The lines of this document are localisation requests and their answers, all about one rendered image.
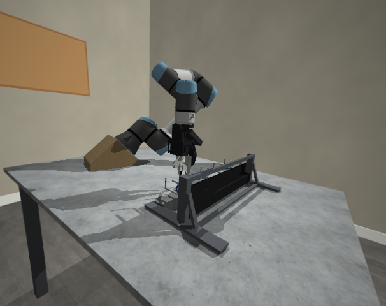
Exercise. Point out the dark grey free-standing rack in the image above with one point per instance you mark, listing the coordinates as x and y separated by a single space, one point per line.
196 199

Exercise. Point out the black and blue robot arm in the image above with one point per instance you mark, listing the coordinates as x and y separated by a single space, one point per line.
191 91

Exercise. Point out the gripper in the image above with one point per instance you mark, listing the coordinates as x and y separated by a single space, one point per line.
182 149

